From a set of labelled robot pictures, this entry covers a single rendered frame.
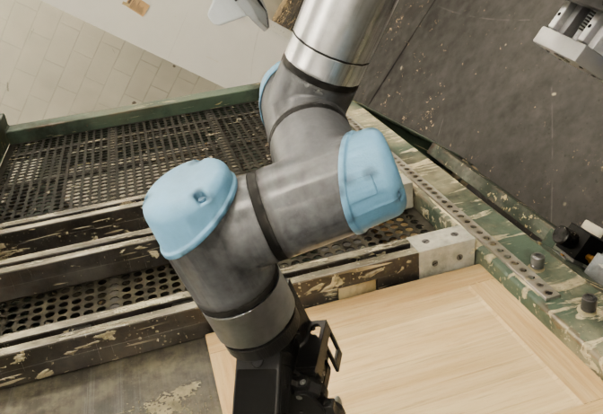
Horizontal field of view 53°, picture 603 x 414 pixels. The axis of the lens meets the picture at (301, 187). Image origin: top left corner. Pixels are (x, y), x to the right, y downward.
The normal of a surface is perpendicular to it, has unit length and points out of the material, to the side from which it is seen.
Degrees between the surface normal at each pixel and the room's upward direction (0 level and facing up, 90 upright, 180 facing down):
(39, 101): 90
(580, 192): 0
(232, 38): 90
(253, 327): 89
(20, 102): 90
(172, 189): 39
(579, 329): 55
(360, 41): 110
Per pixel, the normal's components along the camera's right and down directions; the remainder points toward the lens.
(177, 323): 0.28, 0.40
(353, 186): -0.01, 0.04
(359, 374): -0.09, -0.89
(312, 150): -0.32, -0.73
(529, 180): -0.83, -0.35
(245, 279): 0.54, 0.29
